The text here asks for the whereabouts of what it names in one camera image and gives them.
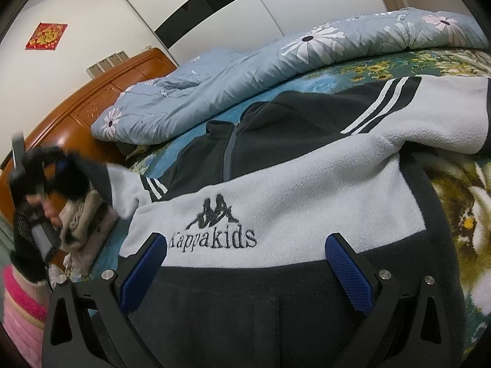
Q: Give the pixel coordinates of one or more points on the orange wooden headboard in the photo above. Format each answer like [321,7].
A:
[69,124]

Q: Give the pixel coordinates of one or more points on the black white fleece jacket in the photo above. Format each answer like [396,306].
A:
[299,199]

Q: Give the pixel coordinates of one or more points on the red wall decoration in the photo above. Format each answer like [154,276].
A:
[46,36]

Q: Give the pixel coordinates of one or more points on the blue floral quilt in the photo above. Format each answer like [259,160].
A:
[153,111]

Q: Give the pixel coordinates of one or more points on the white black wardrobe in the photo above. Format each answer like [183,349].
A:
[188,28]

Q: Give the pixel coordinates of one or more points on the beige folded clothes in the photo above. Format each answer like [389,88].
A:
[86,225]

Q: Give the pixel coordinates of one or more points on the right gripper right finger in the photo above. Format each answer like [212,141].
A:
[405,323]

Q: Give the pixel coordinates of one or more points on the pink pillow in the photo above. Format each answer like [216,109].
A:
[25,313]

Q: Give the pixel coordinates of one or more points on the teal floral bed blanket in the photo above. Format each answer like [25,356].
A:
[460,183]

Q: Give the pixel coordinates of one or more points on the gloved left hand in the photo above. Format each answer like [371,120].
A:
[26,257]

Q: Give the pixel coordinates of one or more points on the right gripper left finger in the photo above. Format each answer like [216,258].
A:
[70,339]

